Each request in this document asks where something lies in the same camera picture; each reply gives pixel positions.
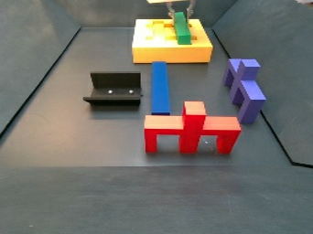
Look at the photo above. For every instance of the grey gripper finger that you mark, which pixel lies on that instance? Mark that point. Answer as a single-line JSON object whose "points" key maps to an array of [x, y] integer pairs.
{"points": [[190, 8], [171, 11]]}

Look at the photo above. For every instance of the yellow slotted board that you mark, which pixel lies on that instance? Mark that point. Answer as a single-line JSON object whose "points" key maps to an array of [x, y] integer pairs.
{"points": [[155, 43]]}

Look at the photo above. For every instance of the red cross-shaped block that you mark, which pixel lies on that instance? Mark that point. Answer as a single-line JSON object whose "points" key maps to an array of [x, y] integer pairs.
{"points": [[190, 126]]}

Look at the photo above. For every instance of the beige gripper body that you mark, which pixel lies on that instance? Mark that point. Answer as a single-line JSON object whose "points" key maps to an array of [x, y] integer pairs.
{"points": [[161, 1]]}

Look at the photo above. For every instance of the purple cross-shaped block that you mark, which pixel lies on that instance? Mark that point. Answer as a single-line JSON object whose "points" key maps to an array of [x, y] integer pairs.
{"points": [[246, 95]]}

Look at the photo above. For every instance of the black angle bracket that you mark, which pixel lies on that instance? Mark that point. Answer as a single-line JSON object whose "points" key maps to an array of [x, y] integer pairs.
{"points": [[115, 88]]}

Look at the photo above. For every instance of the blue bar block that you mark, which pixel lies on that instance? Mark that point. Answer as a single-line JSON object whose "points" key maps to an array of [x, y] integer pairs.
{"points": [[159, 89]]}

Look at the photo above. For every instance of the green bar block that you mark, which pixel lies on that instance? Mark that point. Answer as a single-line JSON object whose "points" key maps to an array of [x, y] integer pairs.
{"points": [[182, 30]]}

